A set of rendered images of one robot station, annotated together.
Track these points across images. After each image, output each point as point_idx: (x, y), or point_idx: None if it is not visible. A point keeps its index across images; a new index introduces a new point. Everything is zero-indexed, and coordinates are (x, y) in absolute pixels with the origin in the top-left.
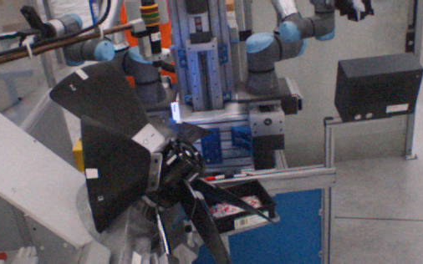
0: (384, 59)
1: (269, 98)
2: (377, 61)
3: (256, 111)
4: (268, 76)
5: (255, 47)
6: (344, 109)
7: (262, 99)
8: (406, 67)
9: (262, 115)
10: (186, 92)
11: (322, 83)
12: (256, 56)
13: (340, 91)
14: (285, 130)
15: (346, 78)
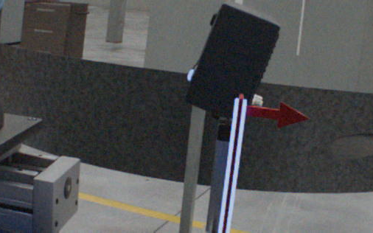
0: (240, 6)
1: (23, 133)
2: (242, 7)
3: (29, 171)
4: None
5: None
6: (253, 94)
7: (17, 140)
8: (267, 15)
9: (61, 173)
10: None
11: None
12: None
13: (236, 62)
14: None
15: (276, 27)
